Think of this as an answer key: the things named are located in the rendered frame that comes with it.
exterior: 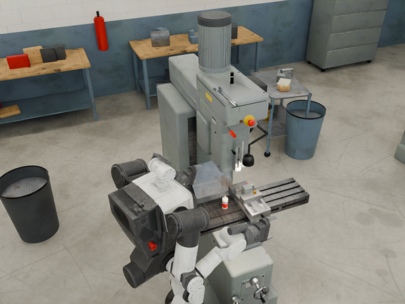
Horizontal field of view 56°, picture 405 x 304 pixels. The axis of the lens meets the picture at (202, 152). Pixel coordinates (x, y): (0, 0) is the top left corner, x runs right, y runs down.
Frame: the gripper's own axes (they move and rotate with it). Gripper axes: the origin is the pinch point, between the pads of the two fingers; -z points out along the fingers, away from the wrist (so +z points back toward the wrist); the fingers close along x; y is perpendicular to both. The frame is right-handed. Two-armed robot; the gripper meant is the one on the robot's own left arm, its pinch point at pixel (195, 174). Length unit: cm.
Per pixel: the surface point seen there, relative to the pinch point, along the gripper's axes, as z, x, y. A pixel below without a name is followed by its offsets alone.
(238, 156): -29.4, 8.6, -5.9
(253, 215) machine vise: -46, -33, -22
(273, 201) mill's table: -74, -33, -19
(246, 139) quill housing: -34.8, 18.8, -3.9
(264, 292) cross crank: -31, -66, -55
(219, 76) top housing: -25, 49, 22
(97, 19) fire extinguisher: -179, -16, 385
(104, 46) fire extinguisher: -192, -53, 379
